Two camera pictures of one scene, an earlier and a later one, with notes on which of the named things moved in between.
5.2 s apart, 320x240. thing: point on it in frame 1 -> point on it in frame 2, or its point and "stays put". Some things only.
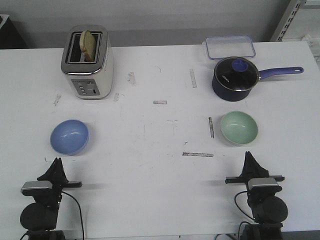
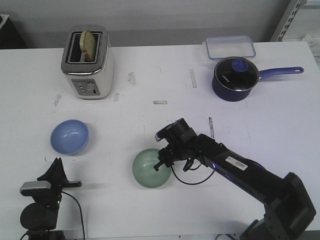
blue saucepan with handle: (234, 77) stays put
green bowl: (239, 127) -> (144, 172)
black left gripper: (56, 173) stays put
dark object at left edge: (10, 36) stays put
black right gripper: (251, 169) -> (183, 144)
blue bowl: (69, 137) stays put
